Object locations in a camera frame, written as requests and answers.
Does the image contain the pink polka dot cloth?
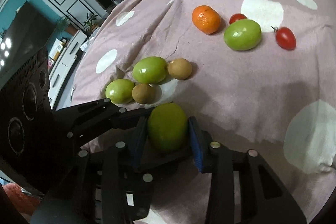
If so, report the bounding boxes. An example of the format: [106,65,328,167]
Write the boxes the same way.
[72,0,335,221]

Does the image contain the white tv cabinet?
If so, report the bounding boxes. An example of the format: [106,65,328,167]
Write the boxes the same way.
[49,30,87,110]

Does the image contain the orange mandarin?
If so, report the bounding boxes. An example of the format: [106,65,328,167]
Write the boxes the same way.
[192,5,221,35]

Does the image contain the oval green fruit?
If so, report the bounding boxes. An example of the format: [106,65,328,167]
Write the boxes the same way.
[132,56,167,84]

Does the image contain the black television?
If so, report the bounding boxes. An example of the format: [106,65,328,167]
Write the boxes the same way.
[1,2,56,85]

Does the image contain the round green fruit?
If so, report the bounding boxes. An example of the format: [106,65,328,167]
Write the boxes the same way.
[223,19,262,51]

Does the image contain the brown longan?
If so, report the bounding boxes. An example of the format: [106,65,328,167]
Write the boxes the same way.
[167,58,193,80]
[131,84,155,104]

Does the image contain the large green fruit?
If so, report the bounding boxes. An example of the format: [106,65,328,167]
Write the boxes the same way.
[147,103,188,151]

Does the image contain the small red cherry tomato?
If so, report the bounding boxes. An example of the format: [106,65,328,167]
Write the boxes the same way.
[229,13,247,24]

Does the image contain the potted plant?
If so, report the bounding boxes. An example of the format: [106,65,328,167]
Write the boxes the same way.
[83,13,98,34]

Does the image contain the red cherry tomato with stem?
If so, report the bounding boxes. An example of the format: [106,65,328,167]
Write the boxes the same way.
[272,26,296,51]

